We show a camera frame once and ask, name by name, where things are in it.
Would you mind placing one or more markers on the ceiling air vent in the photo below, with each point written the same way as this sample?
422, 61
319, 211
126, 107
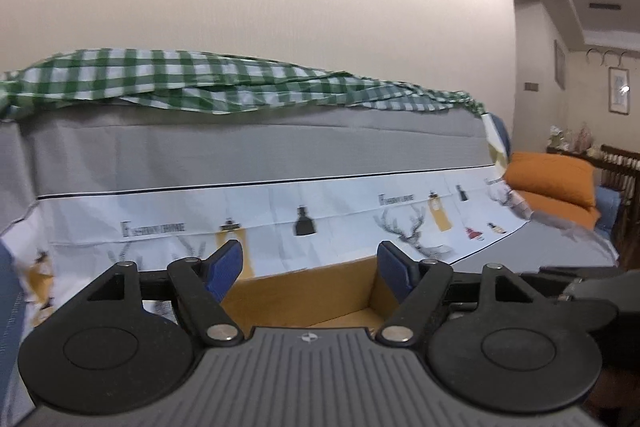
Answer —
605, 6

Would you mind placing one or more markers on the large orange pillow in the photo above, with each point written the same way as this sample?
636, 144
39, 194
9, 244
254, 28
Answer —
550, 177

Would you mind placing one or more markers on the dark wooden crib rail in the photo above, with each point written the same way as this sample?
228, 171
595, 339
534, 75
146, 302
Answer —
622, 167

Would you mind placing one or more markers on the flat orange pillow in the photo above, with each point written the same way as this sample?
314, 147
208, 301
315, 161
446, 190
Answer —
575, 214

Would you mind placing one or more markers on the cardboard box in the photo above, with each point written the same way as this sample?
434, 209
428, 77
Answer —
310, 292

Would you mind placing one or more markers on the grey sofa with printed cover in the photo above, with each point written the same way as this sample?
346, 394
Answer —
250, 147

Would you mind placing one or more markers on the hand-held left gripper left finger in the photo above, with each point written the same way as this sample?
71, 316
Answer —
225, 267

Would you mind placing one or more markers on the green checked cloth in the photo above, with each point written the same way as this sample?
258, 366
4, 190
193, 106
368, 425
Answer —
200, 77

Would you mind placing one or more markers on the narrow framed wall picture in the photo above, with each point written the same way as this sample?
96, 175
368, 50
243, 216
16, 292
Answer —
560, 64

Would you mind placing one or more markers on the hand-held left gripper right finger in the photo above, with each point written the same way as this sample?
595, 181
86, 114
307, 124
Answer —
392, 267

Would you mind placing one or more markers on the blue sofa armrest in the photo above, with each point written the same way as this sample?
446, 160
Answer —
7, 307

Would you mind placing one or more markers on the small framed wall picture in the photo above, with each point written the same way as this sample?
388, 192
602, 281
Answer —
619, 89

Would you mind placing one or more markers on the blue cushion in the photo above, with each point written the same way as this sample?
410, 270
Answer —
610, 207

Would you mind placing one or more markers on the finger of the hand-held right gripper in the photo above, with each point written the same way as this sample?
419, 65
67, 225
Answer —
575, 273

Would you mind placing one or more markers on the shelf with ornaments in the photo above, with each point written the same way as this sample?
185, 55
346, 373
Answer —
570, 142

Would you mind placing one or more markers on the wall switch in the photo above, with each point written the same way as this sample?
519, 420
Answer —
531, 86

